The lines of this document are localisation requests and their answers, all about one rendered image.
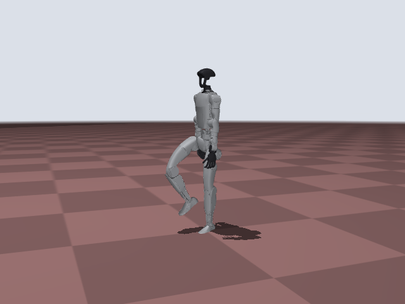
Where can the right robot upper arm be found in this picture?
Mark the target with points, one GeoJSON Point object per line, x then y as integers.
{"type": "Point", "coordinates": [195, 118]}

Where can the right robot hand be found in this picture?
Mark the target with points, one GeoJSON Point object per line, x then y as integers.
{"type": "Point", "coordinates": [201, 154]}

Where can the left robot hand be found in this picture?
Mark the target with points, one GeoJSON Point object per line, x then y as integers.
{"type": "Point", "coordinates": [211, 158]}

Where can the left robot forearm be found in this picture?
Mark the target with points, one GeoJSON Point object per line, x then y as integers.
{"type": "Point", "coordinates": [214, 135]}

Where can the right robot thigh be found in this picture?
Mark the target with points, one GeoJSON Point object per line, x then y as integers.
{"type": "Point", "coordinates": [182, 151]}

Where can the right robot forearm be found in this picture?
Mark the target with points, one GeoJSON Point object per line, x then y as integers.
{"type": "Point", "coordinates": [197, 131]}

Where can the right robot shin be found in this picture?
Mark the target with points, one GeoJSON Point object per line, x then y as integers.
{"type": "Point", "coordinates": [179, 185]}

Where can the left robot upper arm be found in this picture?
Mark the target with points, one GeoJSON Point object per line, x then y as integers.
{"type": "Point", "coordinates": [215, 101]}

